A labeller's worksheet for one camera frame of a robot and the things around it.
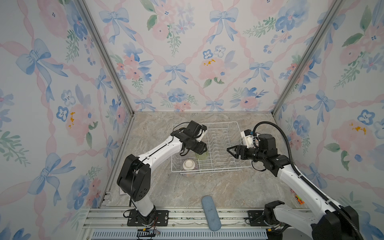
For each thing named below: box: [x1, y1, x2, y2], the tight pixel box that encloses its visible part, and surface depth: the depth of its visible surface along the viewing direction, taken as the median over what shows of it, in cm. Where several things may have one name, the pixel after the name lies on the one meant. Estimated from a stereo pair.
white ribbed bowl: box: [183, 159, 196, 171], surface depth 86 cm
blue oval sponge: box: [201, 195, 222, 232], surface depth 75 cm
